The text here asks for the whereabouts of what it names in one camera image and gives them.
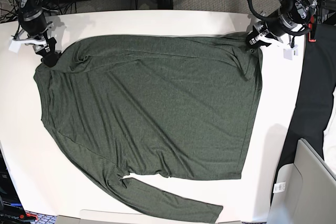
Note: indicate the grey plastic bin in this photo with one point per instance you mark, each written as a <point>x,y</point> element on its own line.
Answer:
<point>304,191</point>

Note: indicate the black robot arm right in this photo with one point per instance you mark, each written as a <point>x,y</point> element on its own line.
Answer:
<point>29,8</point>

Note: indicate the red black tool bottom-left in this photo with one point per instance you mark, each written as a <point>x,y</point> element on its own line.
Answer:
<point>28,217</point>

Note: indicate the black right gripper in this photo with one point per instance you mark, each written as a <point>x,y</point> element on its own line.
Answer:
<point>37,29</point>

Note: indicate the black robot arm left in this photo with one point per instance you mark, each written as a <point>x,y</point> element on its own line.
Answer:
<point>308,7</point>

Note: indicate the orange black clamp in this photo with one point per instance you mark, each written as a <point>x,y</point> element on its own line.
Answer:
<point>312,25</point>

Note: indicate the dark green long-sleeve shirt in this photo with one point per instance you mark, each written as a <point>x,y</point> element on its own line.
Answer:
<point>180,107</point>

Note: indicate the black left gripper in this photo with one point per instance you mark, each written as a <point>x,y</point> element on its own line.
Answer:
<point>276,26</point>

